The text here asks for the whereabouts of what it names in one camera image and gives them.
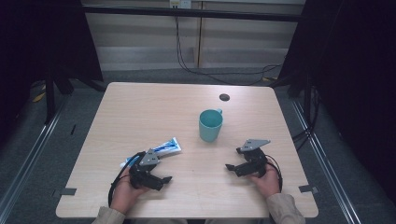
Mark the yellow floor object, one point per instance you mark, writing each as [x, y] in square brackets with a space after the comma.
[39, 97]

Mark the black curtain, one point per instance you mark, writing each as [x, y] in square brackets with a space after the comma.
[351, 77]
[37, 40]

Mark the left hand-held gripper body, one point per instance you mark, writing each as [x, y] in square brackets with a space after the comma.
[146, 179]

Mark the blue and white toothpaste tube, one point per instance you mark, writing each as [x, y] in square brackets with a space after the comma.
[168, 146]

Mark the black horizontal bar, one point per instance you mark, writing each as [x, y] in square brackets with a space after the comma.
[186, 13]

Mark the metal floor rail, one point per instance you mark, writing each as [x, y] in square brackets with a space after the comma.
[29, 155]
[327, 168]

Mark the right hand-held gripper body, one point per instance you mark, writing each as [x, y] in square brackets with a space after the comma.
[253, 165]

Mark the person's right hand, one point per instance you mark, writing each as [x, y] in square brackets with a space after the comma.
[269, 185]

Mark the teal cup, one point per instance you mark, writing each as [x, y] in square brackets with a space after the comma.
[210, 130]

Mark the grey tape strip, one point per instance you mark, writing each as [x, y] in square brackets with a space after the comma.
[68, 191]
[307, 188]

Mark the dark round table grommet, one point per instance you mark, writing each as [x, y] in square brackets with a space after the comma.
[224, 97]

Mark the black metal stand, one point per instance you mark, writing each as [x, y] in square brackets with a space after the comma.
[49, 99]

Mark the person's left hand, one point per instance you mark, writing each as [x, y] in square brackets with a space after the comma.
[123, 197]

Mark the white wall socket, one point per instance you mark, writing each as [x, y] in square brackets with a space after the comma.
[180, 3]

